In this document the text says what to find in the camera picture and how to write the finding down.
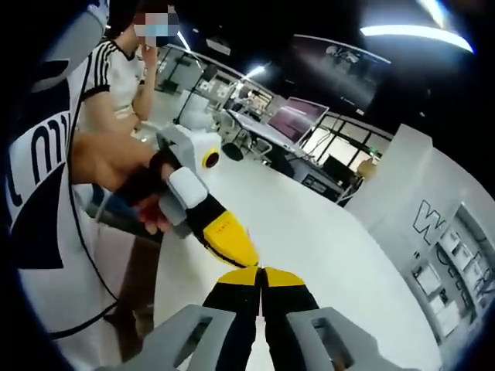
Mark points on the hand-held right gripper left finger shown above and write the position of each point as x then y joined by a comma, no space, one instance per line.
181,340

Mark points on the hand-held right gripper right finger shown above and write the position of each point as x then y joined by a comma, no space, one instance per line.
309,336

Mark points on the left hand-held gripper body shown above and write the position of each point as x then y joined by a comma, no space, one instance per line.
193,148

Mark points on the person's left hand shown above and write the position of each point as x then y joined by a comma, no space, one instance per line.
154,222

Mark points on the black round stool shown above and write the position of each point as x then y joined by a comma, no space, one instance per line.
233,150

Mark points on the white desk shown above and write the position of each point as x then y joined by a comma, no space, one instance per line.
263,127

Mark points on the grey-blue padded object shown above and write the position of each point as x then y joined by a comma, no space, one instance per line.
116,210

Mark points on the black-panel desk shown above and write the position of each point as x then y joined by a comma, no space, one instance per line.
319,181

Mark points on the purple-screen monitor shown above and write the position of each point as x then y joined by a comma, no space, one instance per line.
298,120

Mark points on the black box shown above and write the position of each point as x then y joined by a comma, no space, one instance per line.
336,166

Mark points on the yellow round object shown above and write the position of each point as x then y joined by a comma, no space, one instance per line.
367,168

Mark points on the person's white printed shirt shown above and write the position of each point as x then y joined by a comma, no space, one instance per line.
50,232

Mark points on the dark hanging screen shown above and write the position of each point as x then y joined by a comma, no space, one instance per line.
340,73

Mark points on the grey worn device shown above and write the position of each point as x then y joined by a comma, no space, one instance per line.
73,35

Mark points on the ceiling light strip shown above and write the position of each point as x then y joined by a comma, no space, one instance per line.
417,36

